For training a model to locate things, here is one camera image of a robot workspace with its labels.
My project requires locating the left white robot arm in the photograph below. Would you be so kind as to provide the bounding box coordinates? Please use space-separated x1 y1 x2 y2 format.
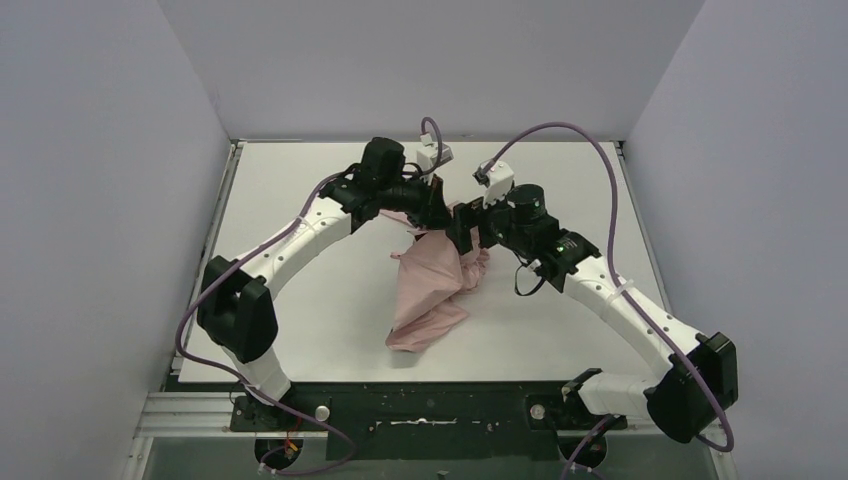
197 135 453 404

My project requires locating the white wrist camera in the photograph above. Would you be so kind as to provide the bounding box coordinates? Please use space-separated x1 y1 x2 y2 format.
414 134 454 174
473 159 514 209

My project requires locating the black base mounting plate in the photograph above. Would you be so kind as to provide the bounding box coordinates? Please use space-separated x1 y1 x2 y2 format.
228 380 631 465

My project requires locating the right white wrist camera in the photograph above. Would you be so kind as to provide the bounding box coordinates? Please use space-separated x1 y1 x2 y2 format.
473 159 514 209

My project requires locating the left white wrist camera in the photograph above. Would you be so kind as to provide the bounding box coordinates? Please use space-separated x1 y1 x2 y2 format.
414 134 454 174

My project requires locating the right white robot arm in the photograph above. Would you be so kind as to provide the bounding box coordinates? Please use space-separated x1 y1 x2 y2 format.
447 184 739 443

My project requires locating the pink folding umbrella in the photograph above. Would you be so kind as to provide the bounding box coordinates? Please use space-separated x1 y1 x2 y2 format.
381 210 490 353

